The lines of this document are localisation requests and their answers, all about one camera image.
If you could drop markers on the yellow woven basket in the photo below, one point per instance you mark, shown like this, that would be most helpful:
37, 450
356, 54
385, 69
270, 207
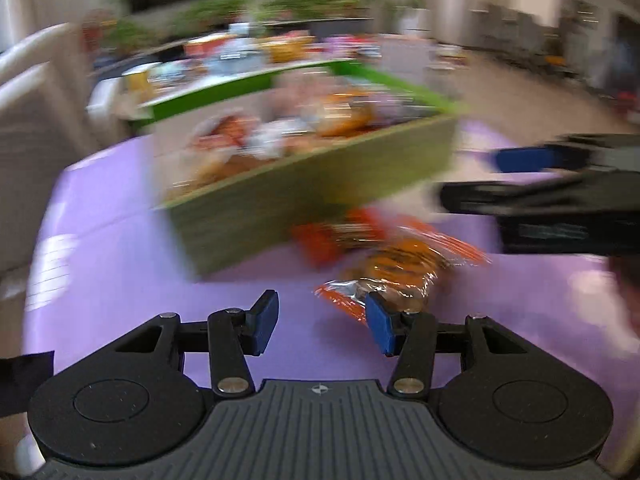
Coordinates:
286, 48

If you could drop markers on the purple tablecloth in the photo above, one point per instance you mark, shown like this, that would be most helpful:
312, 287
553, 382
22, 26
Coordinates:
107, 261

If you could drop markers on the orange peanut snack bag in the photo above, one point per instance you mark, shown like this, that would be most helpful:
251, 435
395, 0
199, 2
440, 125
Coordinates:
405, 260

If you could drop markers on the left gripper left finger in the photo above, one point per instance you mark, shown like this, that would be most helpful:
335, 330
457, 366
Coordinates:
233, 334

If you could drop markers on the green snack box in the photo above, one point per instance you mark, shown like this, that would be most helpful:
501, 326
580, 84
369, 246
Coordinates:
227, 222

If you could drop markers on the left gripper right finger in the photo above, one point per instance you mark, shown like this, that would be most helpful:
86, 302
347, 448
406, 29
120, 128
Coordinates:
412, 338

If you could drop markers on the blue-grey storage basket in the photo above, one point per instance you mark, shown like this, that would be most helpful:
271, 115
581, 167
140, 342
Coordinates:
237, 56

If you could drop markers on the beige recliner armchair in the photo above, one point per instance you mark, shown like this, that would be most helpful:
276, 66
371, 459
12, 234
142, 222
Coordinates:
45, 91

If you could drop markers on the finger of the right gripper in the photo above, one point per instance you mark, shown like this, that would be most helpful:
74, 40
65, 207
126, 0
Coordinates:
493, 198
527, 159

